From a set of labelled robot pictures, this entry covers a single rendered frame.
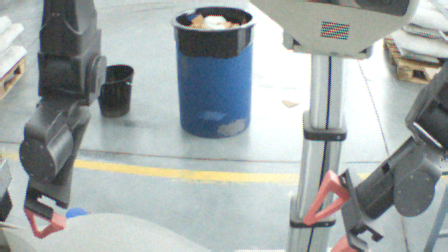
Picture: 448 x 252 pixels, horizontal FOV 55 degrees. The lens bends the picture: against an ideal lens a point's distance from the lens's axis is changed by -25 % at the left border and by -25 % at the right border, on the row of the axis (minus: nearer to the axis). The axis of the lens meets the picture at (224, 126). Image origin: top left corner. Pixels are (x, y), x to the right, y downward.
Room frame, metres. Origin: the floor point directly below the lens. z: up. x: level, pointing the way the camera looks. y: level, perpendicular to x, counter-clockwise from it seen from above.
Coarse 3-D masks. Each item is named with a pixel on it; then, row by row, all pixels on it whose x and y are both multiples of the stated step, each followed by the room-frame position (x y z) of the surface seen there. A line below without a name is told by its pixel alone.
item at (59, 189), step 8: (72, 160) 0.50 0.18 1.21; (64, 168) 0.49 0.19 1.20; (72, 168) 0.51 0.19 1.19; (56, 176) 0.49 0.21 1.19; (64, 176) 0.49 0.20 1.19; (32, 184) 0.46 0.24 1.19; (40, 184) 0.47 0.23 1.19; (48, 184) 0.48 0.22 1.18; (56, 184) 0.49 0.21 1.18; (64, 184) 0.50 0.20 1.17; (32, 192) 0.46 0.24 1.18; (40, 192) 0.46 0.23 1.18; (48, 192) 0.47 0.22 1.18; (56, 192) 0.47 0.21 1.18; (64, 192) 0.48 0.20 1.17; (56, 200) 0.46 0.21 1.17; (64, 200) 0.47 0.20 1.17; (64, 208) 0.47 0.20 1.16
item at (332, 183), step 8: (328, 176) 0.54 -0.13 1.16; (336, 176) 0.55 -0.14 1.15; (328, 184) 0.53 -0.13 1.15; (336, 184) 0.53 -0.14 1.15; (344, 184) 0.53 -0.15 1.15; (320, 192) 0.53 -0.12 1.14; (328, 192) 0.53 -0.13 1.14; (336, 192) 0.53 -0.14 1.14; (344, 192) 0.53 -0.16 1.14; (320, 200) 0.53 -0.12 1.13; (336, 200) 0.55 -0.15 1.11; (344, 200) 0.54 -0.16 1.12; (312, 208) 0.53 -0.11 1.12; (328, 208) 0.54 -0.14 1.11; (336, 208) 0.54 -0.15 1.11; (312, 216) 0.53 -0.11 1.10; (320, 216) 0.53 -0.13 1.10
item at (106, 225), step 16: (48, 224) 0.57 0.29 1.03; (80, 224) 0.60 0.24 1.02; (96, 224) 0.61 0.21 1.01; (112, 224) 0.62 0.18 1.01; (128, 224) 0.62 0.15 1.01; (144, 224) 0.61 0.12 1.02; (16, 240) 0.53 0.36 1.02; (32, 240) 0.55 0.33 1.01; (48, 240) 0.56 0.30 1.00; (64, 240) 0.58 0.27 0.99; (80, 240) 0.60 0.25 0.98; (96, 240) 0.61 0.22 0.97; (112, 240) 0.62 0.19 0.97; (128, 240) 0.62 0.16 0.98; (144, 240) 0.62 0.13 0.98; (160, 240) 0.60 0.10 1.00; (176, 240) 0.58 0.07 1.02
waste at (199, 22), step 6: (198, 18) 2.93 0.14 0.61; (210, 18) 2.93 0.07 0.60; (216, 18) 2.93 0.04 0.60; (222, 18) 2.95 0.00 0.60; (198, 24) 2.79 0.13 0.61; (204, 24) 2.91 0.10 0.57; (210, 24) 2.89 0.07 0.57; (216, 24) 2.89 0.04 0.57; (222, 24) 2.86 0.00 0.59; (228, 24) 2.84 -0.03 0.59
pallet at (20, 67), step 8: (16, 64) 3.66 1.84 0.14; (24, 64) 3.81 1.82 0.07; (8, 72) 3.49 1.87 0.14; (16, 72) 3.72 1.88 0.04; (24, 72) 3.80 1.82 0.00; (0, 80) 3.33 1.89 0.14; (16, 80) 3.60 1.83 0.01; (0, 88) 3.25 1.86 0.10; (8, 88) 3.42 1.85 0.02; (0, 96) 3.23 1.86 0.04
